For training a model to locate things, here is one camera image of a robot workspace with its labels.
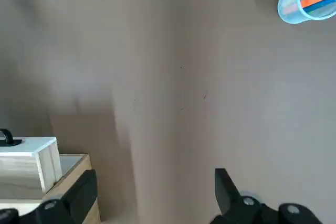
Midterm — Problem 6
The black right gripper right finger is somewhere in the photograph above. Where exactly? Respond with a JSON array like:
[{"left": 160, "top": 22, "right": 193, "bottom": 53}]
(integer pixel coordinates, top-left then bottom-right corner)
[{"left": 211, "top": 168, "right": 323, "bottom": 224}]

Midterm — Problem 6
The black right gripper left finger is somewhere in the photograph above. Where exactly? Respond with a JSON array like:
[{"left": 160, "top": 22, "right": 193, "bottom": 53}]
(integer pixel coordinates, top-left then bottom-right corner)
[{"left": 0, "top": 169, "right": 98, "bottom": 224}]

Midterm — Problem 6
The wooden cabinet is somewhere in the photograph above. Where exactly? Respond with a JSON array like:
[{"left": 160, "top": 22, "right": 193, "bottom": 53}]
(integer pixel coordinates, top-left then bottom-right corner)
[{"left": 0, "top": 153, "right": 102, "bottom": 224}]

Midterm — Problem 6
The black drawer handle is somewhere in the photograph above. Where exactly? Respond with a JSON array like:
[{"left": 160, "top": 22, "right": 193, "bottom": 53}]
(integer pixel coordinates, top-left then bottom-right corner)
[{"left": 0, "top": 129, "right": 22, "bottom": 148}]

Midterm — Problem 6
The blue pen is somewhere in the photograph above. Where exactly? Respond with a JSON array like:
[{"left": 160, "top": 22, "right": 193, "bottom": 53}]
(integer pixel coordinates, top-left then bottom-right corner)
[{"left": 306, "top": 0, "right": 336, "bottom": 15}]

